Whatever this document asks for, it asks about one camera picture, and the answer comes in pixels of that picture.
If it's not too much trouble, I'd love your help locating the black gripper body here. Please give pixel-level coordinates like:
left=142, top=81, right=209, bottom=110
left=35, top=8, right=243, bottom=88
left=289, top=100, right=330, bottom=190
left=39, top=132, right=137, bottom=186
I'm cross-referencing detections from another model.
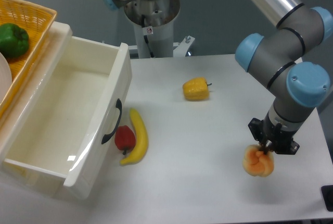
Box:
left=248, top=118, right=299, bottom=155

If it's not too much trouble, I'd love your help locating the round orange bread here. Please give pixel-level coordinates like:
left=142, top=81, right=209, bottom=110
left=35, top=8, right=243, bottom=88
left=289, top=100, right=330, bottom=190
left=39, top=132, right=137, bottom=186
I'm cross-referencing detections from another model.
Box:
left=242, top=145, right=274, bottom=177

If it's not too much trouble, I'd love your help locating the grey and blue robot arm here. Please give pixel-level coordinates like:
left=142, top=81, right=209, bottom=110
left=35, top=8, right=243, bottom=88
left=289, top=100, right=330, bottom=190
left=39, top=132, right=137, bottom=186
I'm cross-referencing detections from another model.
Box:
left=104, top=0, right=332, bottom=155

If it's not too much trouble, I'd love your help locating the white open drawer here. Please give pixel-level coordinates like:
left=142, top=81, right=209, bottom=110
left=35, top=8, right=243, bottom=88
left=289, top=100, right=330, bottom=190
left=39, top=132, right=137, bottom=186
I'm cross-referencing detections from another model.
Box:
left=1, top=37, right=132, bottom=199

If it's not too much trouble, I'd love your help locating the white drawer cabinet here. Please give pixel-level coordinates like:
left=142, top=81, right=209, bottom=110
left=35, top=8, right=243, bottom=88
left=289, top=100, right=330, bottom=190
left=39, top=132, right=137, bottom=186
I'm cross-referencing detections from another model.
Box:
left=1, top=22, right=72, bottom=160

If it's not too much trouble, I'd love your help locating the black object at table edge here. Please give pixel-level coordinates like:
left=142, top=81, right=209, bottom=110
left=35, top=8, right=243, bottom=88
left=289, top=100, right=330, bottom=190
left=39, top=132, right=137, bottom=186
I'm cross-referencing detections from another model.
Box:
left=321, top=185, right=333, bottom=212

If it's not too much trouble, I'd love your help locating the yellow bell pepper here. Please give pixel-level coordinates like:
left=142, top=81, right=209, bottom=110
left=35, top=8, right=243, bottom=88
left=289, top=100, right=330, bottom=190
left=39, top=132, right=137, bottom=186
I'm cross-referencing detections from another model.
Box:
left=182, top=77, right=212, bottom=101

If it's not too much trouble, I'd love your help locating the yellow banana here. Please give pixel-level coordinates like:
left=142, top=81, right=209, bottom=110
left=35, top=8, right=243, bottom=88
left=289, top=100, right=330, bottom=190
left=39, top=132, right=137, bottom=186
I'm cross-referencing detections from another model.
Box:
left=120, top=108, right=149, bottom=166

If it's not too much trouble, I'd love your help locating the red bell pepper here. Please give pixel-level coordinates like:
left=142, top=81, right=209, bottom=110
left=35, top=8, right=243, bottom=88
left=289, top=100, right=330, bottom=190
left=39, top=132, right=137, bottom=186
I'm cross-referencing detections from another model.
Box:
left=114, top=126, right=136, bottom=155

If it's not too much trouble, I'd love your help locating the yellow woven basket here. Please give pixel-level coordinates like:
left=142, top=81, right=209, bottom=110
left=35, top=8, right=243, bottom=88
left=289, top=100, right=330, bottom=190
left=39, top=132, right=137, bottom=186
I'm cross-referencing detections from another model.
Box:
left=1, top=0, right=57, bottom=115

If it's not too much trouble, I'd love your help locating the white plate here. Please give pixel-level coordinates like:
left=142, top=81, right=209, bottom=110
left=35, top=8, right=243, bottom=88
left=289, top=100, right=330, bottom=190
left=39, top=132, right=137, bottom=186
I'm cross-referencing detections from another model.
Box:
left=0, top=54, right=12, bottom=102

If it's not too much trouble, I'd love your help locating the green bell pepper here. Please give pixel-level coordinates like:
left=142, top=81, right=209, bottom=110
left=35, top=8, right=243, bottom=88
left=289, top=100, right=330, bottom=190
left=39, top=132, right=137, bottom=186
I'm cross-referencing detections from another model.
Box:
left=1, top=23, right=29, bottom=58

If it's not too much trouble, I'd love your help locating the black drawer handle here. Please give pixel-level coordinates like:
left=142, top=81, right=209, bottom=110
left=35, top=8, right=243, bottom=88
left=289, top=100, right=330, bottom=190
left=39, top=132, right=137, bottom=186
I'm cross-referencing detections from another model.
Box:
left=101, top=98, right=123, bottom=145

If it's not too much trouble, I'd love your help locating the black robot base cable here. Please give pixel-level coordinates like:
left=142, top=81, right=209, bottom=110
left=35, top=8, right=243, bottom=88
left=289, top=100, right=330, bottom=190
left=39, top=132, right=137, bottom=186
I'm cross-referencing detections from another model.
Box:
left=140, top=14, right=155, bottom=59

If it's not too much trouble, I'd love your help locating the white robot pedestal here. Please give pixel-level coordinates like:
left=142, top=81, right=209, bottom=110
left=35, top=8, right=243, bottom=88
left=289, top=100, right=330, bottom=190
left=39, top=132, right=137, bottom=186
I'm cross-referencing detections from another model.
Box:
left=124, top=0, right=195, bottom=58

